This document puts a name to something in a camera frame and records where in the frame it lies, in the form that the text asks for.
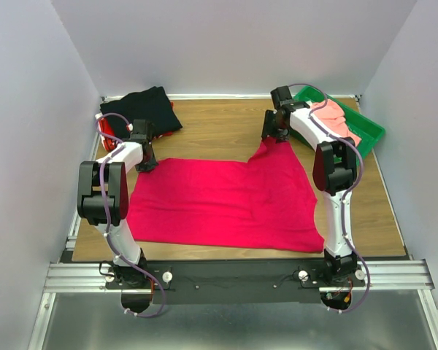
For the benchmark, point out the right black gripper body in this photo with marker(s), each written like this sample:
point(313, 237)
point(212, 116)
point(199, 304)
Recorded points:
point(272, 129)

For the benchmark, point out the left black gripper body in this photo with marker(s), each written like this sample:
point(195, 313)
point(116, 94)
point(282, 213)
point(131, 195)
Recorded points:
point(147, 164)

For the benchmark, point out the magenta t shirt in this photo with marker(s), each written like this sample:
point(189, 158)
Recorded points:
point(266, 202)

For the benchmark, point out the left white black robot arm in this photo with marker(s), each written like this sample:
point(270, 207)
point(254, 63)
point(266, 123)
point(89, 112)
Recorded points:
point(102, 193)

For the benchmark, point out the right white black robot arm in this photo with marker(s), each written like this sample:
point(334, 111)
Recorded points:
point(337, 170)

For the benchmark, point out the black folded t shirt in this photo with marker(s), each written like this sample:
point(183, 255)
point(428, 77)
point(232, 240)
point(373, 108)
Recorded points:
point(152, 105)

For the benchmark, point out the salmon pink t shirt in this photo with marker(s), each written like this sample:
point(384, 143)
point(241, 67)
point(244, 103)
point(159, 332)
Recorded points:
point(333, 117)

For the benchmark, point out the green plastic bin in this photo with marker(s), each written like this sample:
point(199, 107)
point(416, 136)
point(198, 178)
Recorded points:
point(368, 131)

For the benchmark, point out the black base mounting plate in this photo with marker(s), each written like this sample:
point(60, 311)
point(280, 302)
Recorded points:
point(235, 281)

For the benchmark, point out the aluminium frame rail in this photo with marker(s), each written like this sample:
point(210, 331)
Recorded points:
point(385, 275)

